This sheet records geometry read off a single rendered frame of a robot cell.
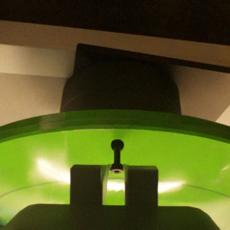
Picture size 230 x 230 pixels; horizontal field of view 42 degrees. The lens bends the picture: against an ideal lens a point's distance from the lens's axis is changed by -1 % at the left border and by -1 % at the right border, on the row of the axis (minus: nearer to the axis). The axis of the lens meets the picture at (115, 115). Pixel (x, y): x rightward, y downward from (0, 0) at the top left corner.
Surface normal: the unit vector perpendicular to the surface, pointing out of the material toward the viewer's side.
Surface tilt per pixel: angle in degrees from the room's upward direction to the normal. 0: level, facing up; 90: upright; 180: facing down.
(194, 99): 0
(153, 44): 90
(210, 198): 21
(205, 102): 0
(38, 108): 0
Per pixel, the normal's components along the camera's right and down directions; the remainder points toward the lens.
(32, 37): 0.12, -0.55
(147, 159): 0.03, 0.54
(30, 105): -0.02, 0.83
